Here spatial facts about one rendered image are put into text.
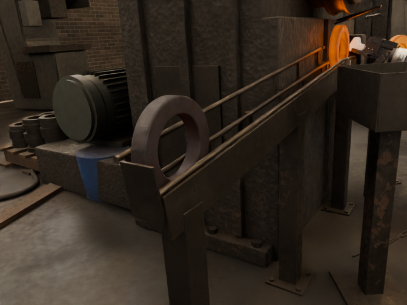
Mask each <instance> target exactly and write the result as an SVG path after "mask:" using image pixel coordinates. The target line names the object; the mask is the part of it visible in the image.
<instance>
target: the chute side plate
mask: <svg viewBox="0 0 407 305"><path fill-rule="evenodd" d="M350 61H351V63H350ZM356 63H357V58H354V59H350V60H347V61H344V62H342V63H341V64H340V65H338V66H341V65H356ZM338 66H337V67H335V69H333V70H332V71H330V72H329V73H328V74H326V75H325V76H324V77H322V78H321V79H320V80H318V81H317V82H316V83H314V84H313V85H312V86H310V87H309V88H307V89H306V90H305V91H304V92H302V93H301V94H299V95H298V96H297V97H295V98H294V99H293V100H292V101H290V102H289V103H287V104H286V105H285V106H284V107H282V108H281V109H280V110H278V111H277V112H275V113H274V114H273V115H272V116H270V117H269V118H267V119H266V120H264V121H263V122H262V123H261V124H259V125H258V126H256V127H255V128H254V129H253V130H251V131H250V132H249V133H247V134H246V135H244V136H243V137H242V138H241V139H239V140H238V141H237V142H235V143H234V144H232V145H231V146H230V147H229V148H227V149H226V150H225V151H223V152H222V153H220V154H219V155H218V156H216V157H215V158H214V159H213V160H211V161H210V162H208V163H207V164H206V165H204V166H203V167H201V169H199V170H198V171H196V172H195V173H194V174H192V175H191V176H189V178H187V179H185V180H184V181H183V182H182V183H180V184H179V185H177V186H176V187H175V188H174V189H172V190H171V191H170V192H168V193H167V194H165V195H164V196H163V197H162V204H163V207H164V213H165V219H166V222H167V228H168V234H169V238H170V240H171V241H173V240H174V239H175V238H176V237H177V236H178V235H179V234H181V233H182V232H183V231H184V217H183V215H184V213H186V212H187V211H189V210H190V209H192V208H193V207H195V206H196V205H198V204H199V203H200V202H203V212H205V211H206V210H207V209H208V208H209V207H210V206H211V205H212V204H213V203H214V202H215V201H216V200H217V199H219V198H220V197H221V196H222V195H223V194H224V193H225V192H227V191H228V190H229V189H230V188H231V187H232V186H233V185H234V184H235V183H236V182H237V181H238V180H239V179H241V178H242V177H243V176H244V175H245V174H246V173H247V172H248V171H249V170H250V169H251V168H252V167H253V166H254V165H256V164H257V163H258V162H259V161H260V160H261V159H262V158H263V157H265V156H266V155H267V154H268V153H269V152H270V151H271V150H272V149H273V148H274V147H275V146H276V145H277V144H279V143H280V142H281V141H282V140H283V139H284V138H285V137H286V136H287V135H288V134H289V133H290V132H291V131H292V130H294V129H295V128H296V127H297V126H298V115H299V114H302V113H304V112H306V117H305V118H307V117H308V116H309V115H310V114H311V113H312V112H313V111H314V110H316V109H317V108H318V107H319V106H320V105H321V104H322V103H323V102H324V101H326V100H327V98H329V97H330V96H331V95H332V94H333V93H334V92H335V91H336V90H337V70H338Z"/></svg>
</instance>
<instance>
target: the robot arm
mask: <svg viewBox="0 0 407 305"><path fill-rule="evenodd" d="M398 46H399V43H397V42H393V41H389V40H386V39H382V38H378V37H375V36H373V37H369V39H368V41H367V42H366V45H365V44H362V43H361V38H360V37H355V38H354V39H353V40H352V41H351V43H350V44H349V51H351V52H353V53H357V54H361V55H363V56H364V57H368V58H371V59H374V60H376V61H375V62H373V64H378V63H384V62H385V61H386V60H387V59H388V61H387V63H388V62H407V49H405V48H401V47H400V48H398ZM388 52H390V54H389V53H388Z"/></svg>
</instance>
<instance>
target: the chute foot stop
mask: <svg viewBox="0 0 407 305"><path fill-rule="evenodd" d="M120 165H121V170H122V174H123V178H124V182H125V187H126V190H127V195H128V199H129V202H130V207H131V211H132V215H133V217H136V218H139V219H142V220H146V221H149V222H152V223H155V224H157V225H161V226H165V225H166V221H165V216H164V210H163V206H162V200H161V197H160V191H159V185H158V182H157V176H156V170H155V167H153V166H148V165H142V164H138V163H133V162H127V161H123V160H122V161H120Z"/></svg>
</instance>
